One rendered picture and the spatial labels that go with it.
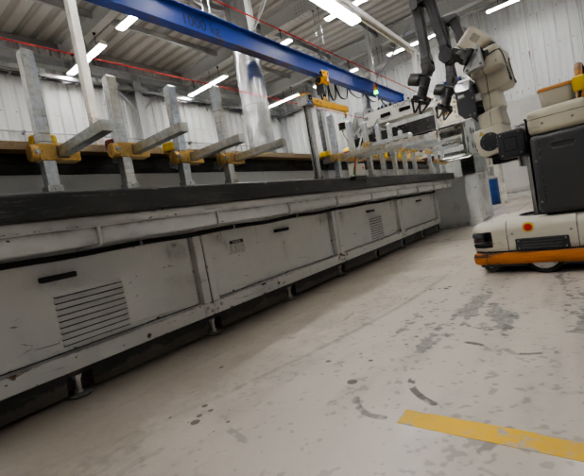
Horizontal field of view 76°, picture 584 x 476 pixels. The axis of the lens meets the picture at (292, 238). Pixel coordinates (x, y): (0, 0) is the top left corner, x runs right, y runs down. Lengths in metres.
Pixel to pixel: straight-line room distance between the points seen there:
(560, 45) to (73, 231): 11.27
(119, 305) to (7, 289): 0.38
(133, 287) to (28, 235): 0.52
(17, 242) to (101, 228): 0.24
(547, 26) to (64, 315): 11.49
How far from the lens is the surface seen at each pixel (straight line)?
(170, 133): 1.31
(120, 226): 1.44
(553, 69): 11.63
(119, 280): 1.67
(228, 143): 1.47
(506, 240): 2.28
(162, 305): 1.78
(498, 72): 2.55
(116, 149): 1.46
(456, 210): 5.32
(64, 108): 9.74
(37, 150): 1.36
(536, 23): 11.90
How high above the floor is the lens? 0.50
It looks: 3 degrees down
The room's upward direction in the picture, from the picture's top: 10 degrees counter-clockwise
